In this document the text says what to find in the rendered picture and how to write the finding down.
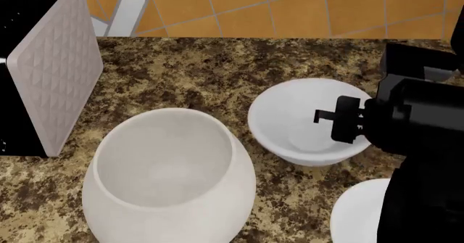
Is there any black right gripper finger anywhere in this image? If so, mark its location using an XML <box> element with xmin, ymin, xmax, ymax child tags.
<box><xmin>312</xmin><ymin>108</ymin><xmax>339</xmax><ymax>124</ymax></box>

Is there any medium white ceramic bowl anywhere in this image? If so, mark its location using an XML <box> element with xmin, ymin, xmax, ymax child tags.
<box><xmin>247</xmin><ymin>77</ymin><xmax>374</xmax><ymax>168</ymax></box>

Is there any white plate at edge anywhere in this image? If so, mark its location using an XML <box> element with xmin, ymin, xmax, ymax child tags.
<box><xmin>329</xmin><ymin>178</ymin><xmax>392</xmax><ymax>243</ymax></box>

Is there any large cream ceramic bowl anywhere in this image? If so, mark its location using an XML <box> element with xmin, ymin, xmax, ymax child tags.
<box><xmin>81</xmin><ymin>107</ymin><xmax>257</xmax><ymax>243</ymax></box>

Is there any black appliance with quilted panel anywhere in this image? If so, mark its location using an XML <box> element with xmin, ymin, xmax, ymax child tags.
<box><xmin>0</xmin><ymin>0</ymin><xmax>104</xmax><ymax>158</ymax></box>

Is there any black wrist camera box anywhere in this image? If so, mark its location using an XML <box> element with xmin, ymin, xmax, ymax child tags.
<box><xmin>378</xmin><ymin>42</ymin><xmax>462</xmax><ymax>84</ymax></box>

